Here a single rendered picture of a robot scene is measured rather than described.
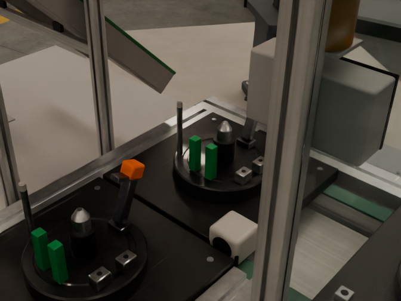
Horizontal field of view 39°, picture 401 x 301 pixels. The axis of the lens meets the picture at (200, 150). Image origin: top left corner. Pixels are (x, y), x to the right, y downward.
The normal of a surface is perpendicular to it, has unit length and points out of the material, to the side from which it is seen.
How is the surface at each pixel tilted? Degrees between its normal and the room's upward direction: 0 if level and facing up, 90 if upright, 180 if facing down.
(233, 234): 0
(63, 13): 90
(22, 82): 0
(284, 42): 90
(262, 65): 90
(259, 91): 90
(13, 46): 0
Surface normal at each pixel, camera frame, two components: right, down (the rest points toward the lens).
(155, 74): 0.63, 0.44
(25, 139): 0.02, -0.83
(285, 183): -0.66, 0.41
